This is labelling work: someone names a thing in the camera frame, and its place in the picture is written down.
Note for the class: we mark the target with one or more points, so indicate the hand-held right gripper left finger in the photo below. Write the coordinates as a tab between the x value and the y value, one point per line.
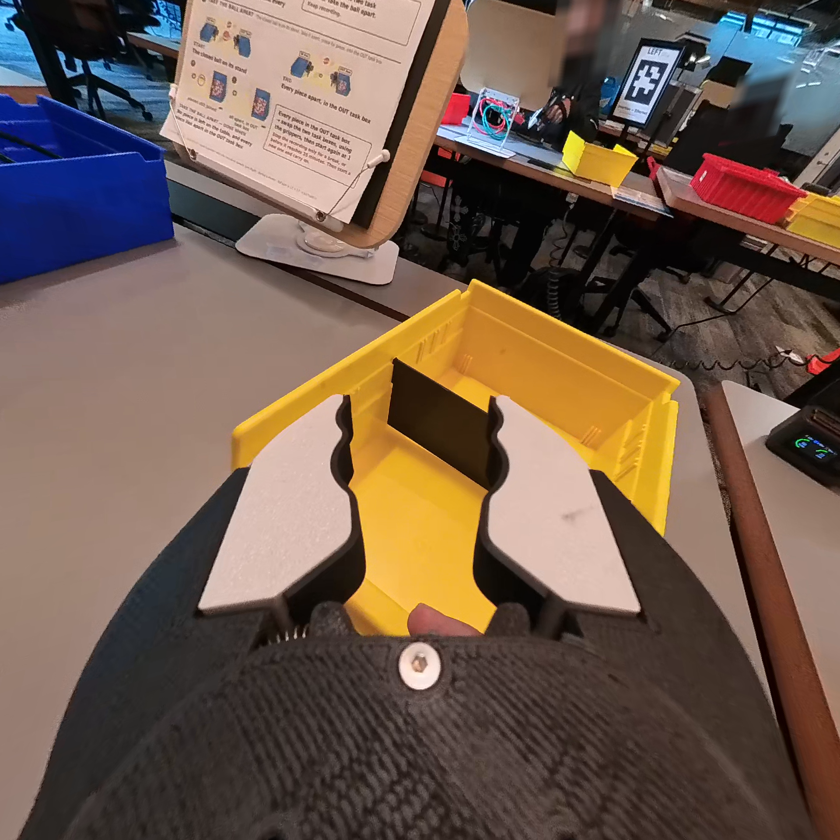
282	512

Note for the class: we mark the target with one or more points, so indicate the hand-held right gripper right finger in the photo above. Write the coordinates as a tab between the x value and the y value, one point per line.
558	518

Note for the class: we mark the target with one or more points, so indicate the yellow plastic bin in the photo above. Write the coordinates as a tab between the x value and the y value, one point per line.
420	525

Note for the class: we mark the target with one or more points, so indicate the blue plastic bin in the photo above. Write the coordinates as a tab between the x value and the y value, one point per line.
79	210

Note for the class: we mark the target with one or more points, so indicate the grey desk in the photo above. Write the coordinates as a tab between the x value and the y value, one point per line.
131	367

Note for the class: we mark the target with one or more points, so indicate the person's right hand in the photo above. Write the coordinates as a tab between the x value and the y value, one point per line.
439	623

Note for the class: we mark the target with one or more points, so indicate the black bin divider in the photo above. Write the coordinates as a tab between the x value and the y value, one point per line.
439	420

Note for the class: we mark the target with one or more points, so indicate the grey table brown edge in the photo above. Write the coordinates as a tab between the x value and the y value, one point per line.
794	558

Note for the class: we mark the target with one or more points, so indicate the black device with display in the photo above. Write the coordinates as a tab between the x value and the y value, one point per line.
810	446

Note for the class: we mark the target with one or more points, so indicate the white stand base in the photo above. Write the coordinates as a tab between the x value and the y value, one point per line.
367	262

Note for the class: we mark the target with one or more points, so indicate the wooden table with bins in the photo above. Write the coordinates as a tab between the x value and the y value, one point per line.
722	220

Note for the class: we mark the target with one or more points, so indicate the long wooden table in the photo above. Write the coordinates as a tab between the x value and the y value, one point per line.
544	167

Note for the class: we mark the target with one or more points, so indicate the small yellow bin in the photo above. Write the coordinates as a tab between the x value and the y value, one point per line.
600	164

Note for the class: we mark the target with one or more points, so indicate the red ribbed bin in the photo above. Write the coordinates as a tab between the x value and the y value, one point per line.
745	190

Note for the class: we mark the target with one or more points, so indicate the printed instruction sheet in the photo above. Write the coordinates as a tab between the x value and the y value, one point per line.
295	98

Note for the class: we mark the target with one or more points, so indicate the small red bin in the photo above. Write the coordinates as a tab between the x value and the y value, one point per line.
456	108

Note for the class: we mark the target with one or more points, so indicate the black tablet with marker tag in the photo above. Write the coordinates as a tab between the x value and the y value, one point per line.
649	82

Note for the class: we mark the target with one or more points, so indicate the black office chair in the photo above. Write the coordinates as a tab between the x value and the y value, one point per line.
85	39

